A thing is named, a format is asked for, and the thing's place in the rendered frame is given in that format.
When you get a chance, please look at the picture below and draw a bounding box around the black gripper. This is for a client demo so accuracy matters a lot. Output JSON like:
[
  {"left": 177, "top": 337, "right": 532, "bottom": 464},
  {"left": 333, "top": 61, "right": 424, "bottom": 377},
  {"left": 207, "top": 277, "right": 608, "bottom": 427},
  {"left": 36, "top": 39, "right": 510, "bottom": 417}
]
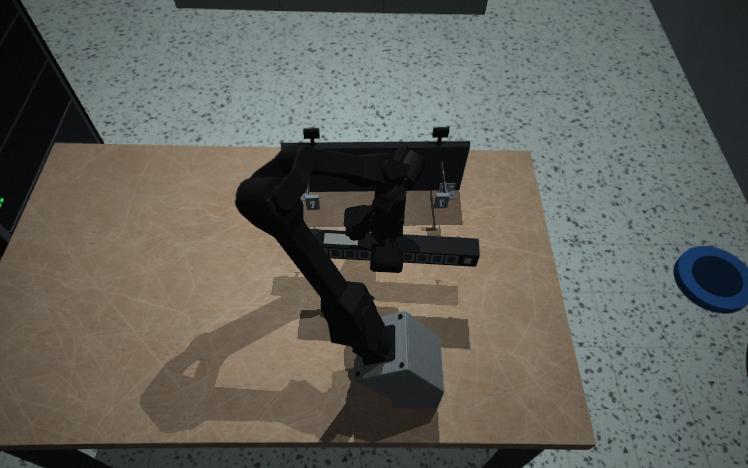
[{"left": 370, "top": 208, "right": 405, "bottom": 273}]

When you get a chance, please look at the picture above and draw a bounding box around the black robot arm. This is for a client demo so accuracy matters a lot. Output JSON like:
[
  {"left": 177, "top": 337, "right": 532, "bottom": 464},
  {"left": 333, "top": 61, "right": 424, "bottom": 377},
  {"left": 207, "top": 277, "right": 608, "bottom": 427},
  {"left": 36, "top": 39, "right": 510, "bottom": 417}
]
[{"left": 235, "top": 145, "right": 426, "bottom": 365}]

